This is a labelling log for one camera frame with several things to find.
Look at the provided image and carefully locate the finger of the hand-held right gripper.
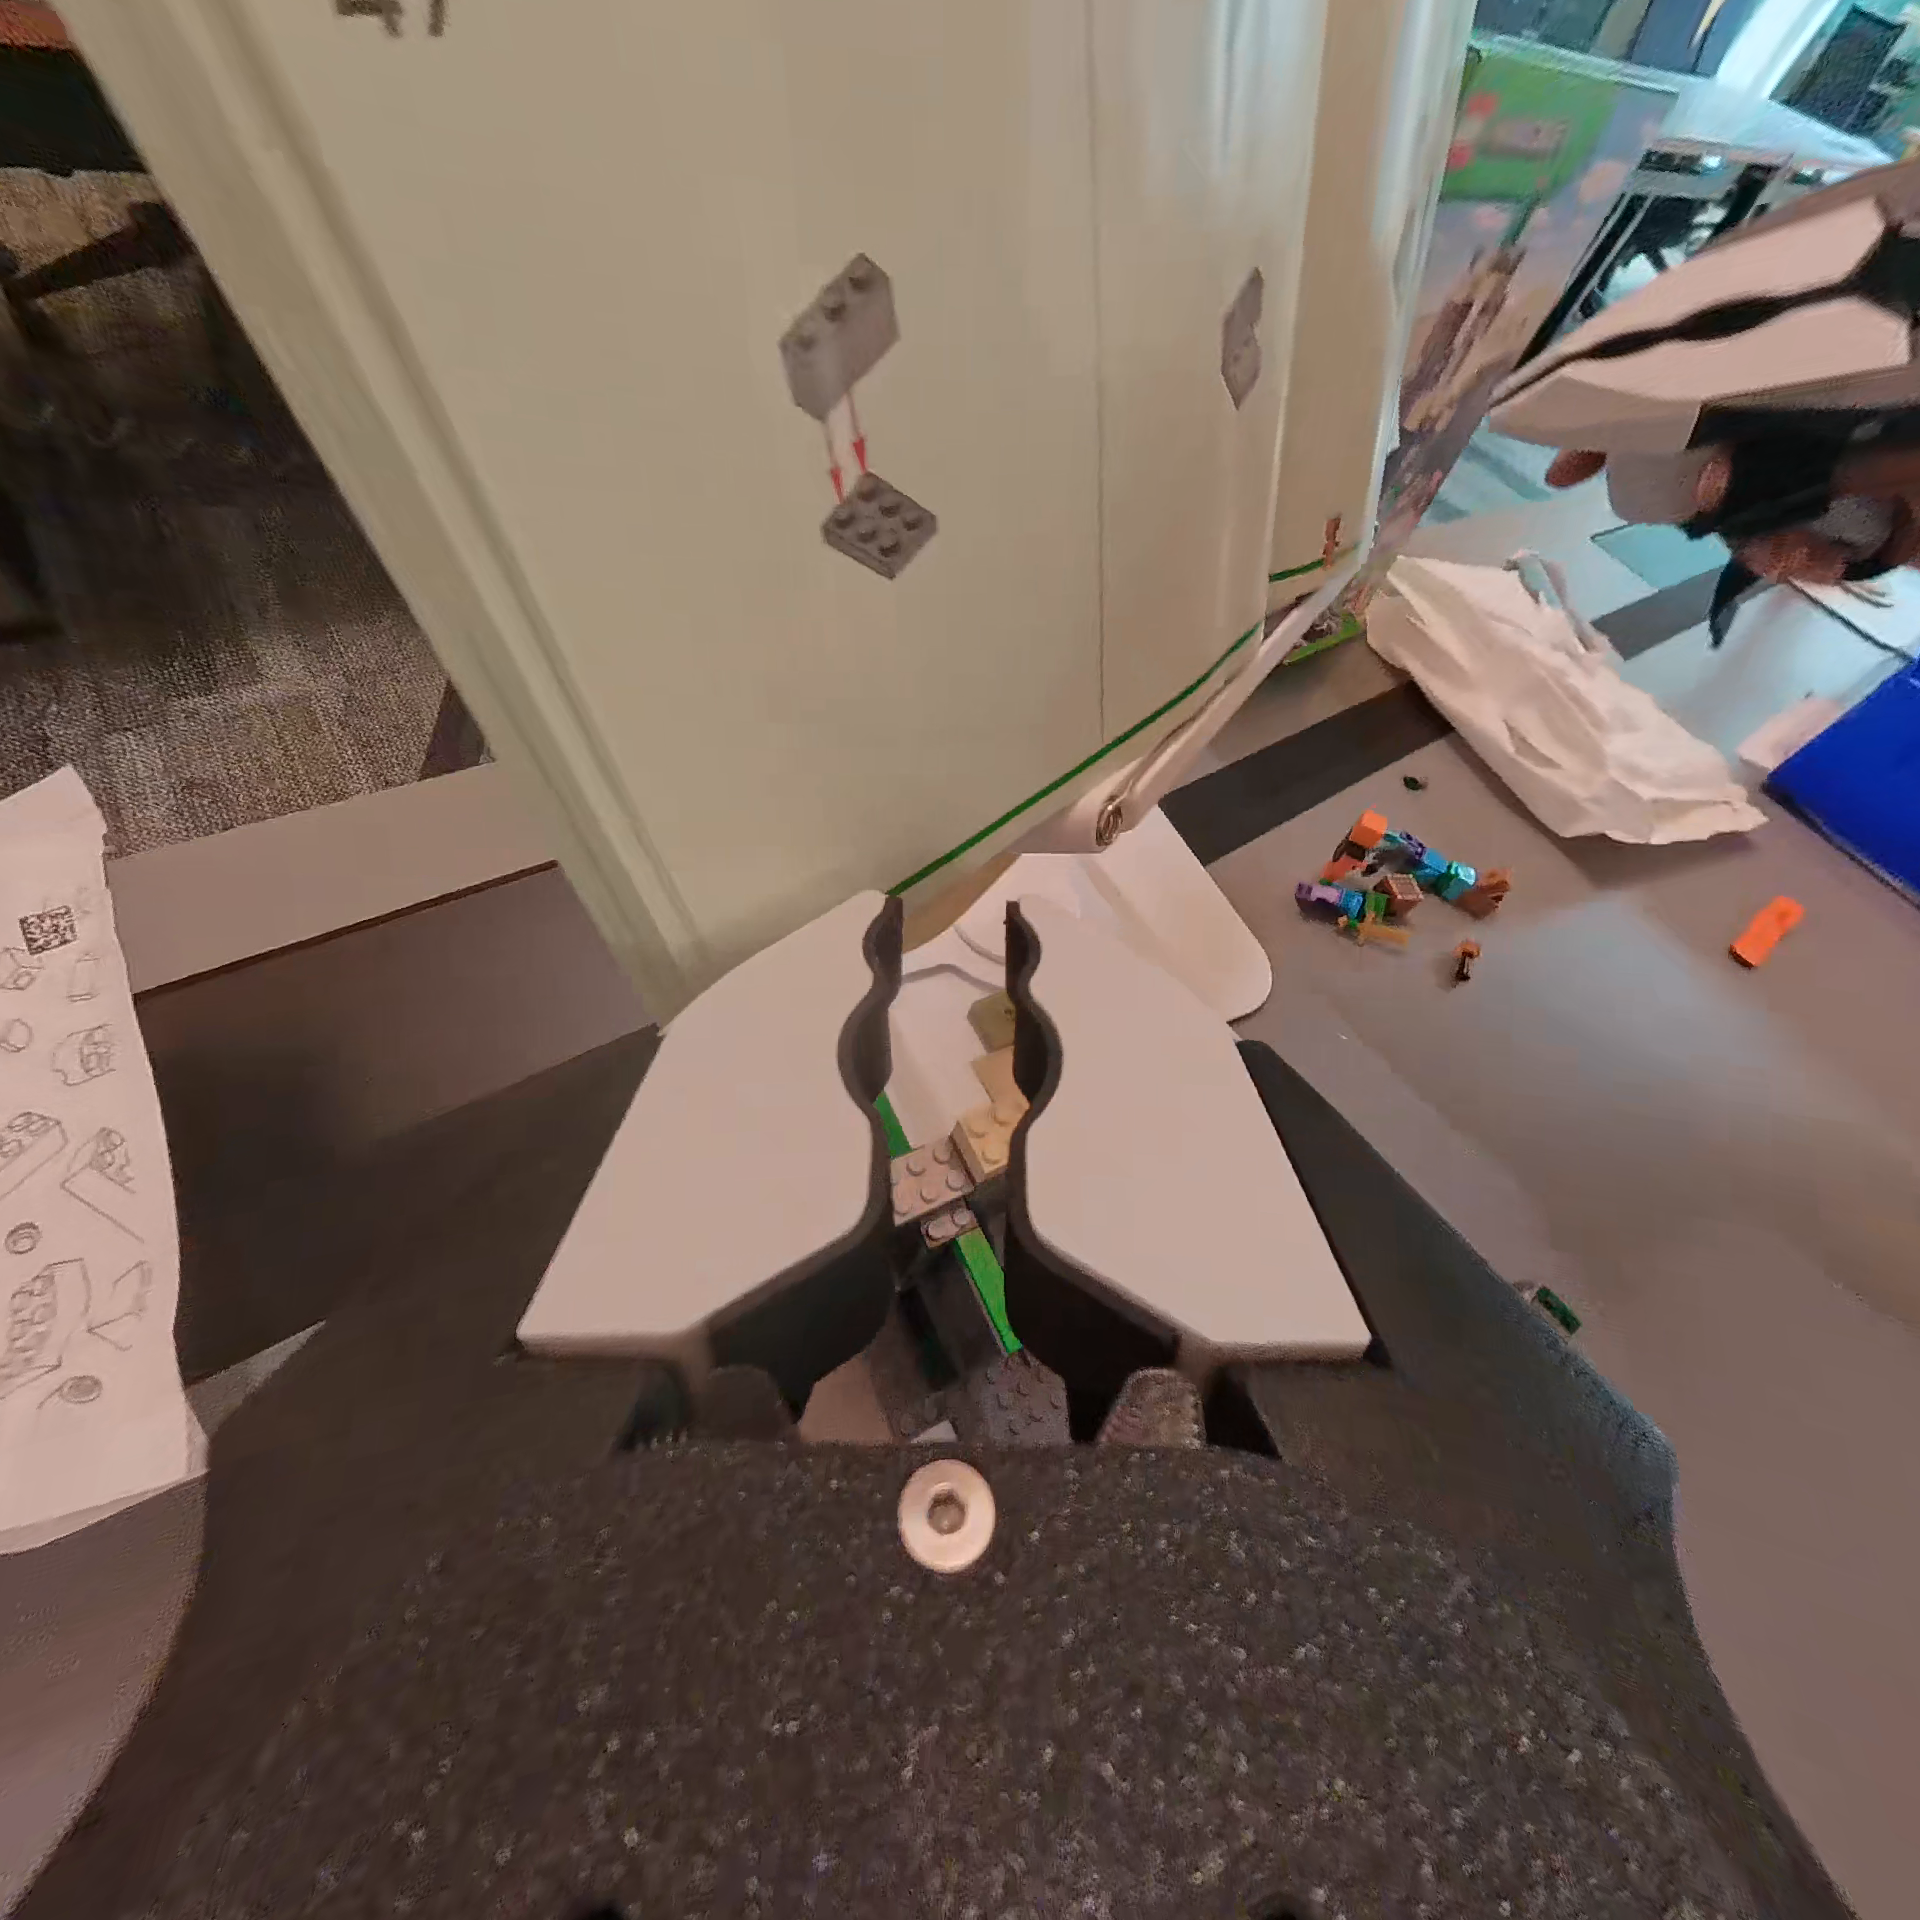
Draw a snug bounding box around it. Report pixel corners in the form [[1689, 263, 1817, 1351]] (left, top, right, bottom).
[[1487, 298, 1920, 458], [1497, 158, 1920, 405]]

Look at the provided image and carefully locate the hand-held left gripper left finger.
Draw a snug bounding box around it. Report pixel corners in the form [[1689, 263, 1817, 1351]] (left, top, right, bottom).
[[514, 891, 908, 1369]]

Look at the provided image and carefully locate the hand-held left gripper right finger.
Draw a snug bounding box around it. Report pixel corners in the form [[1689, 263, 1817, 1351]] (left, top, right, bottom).
[[1002, 895, 1376, 1369]]

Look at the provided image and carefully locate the toy brick building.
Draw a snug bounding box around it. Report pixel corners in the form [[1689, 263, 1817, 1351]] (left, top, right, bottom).
[[873, 982, 1075, 1450]]

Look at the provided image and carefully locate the white wooden book stand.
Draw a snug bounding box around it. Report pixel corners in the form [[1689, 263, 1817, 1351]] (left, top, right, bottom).
[[900, 563, 1360, 1037]]

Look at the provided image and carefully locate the toy brick instruction booklet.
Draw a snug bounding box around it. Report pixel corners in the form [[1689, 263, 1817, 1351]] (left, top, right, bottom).
[[53, 0, 1480, 1028]]

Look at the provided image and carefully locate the grey desk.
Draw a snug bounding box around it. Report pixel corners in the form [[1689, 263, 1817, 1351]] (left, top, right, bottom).
[[0, 593, 1920, 1920]]

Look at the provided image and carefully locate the person's right hand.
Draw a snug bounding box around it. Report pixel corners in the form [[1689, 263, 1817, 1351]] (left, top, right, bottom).
[[1546, 439, 1920, 589]]

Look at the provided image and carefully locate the green toy set box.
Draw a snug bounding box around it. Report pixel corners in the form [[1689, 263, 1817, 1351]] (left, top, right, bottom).
[[1275, 36, 1594, 670]]

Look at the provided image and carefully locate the blue plastic bin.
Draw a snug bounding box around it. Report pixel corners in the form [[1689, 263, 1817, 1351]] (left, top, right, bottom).
[[1763, 651, 1920, 911]]

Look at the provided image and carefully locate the crumpled white paper bag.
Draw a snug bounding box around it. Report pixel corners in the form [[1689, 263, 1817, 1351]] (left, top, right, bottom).
[[1362, 550, 1772, 846]]

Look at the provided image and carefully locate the pile of colourful bricks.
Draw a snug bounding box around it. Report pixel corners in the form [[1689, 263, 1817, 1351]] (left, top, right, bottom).
[[1293, 810, 1514, 951]]

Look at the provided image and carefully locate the white printed paper bag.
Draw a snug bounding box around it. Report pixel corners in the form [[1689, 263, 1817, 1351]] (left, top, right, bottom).
[[0, 766, 209, 1556]]

